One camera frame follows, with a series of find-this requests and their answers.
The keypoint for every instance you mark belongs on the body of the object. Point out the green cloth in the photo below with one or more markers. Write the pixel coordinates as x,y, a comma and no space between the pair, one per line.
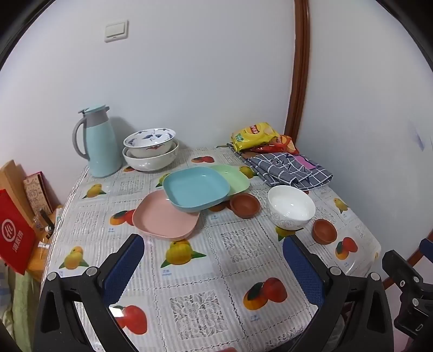
23,304

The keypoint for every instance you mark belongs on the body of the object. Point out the wooden side cabinet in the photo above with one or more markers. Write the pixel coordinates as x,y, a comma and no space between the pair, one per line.
35,264

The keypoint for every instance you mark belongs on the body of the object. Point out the brown wooden door frame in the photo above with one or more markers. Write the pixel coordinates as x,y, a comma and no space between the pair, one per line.
299,67

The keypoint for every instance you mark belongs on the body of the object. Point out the pink square plate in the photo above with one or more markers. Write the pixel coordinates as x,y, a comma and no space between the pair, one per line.
162,220

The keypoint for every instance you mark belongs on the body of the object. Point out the grey checked cloth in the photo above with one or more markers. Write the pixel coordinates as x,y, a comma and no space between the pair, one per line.
291,174

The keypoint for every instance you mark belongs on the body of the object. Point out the red box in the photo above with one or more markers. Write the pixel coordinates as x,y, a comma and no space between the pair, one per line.
15,237

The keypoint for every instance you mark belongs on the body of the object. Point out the large white ceramic bowl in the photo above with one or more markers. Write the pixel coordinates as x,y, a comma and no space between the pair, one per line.
152,164

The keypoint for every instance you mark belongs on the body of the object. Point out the brown wooden skirting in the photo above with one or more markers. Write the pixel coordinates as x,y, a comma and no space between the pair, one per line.
414,259

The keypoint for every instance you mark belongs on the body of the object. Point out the blue patterned ceramic bowl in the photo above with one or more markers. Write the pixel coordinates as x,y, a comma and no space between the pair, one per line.
149,137

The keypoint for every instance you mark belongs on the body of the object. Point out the fruit printed tablecloth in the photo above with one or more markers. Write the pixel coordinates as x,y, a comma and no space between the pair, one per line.
220,243

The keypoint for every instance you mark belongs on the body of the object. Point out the white patterned-base bowl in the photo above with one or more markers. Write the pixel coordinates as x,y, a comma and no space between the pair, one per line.
291,203

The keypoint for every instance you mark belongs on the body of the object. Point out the small dark object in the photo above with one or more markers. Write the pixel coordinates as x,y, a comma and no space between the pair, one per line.
45,225

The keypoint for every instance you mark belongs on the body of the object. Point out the white light switch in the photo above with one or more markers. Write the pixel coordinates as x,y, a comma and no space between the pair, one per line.
116,31

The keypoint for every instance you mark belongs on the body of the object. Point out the yellow snack bag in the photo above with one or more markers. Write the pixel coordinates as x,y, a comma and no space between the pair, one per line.
253,133

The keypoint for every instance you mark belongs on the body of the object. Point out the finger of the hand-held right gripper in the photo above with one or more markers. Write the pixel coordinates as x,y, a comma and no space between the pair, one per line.
428,247
401,267

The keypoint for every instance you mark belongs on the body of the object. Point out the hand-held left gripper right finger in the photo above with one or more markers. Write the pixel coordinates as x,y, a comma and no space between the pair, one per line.
302,267

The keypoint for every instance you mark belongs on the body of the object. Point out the green square plate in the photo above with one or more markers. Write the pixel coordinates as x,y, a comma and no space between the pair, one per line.
235,177

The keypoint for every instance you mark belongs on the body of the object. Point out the small brown bowl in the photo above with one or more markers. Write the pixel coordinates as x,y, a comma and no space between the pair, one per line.
244,204
324,232

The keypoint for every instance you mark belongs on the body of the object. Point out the patterned brown box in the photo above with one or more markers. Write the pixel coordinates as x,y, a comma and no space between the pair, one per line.
35,193

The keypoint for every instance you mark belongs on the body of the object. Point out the plain cardboard box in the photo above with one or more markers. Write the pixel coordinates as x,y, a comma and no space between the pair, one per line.
10,179

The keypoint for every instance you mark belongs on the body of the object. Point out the blue square plate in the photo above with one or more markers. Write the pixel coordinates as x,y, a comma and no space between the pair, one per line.
194,186

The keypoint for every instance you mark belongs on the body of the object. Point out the orange snack bag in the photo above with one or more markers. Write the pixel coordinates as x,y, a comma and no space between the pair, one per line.
284,144

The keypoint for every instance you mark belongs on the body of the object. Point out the light blue thermos jug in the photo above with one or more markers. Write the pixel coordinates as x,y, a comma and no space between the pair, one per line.
101,149

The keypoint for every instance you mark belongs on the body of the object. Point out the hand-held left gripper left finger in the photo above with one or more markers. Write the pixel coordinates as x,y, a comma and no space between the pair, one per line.
121,267

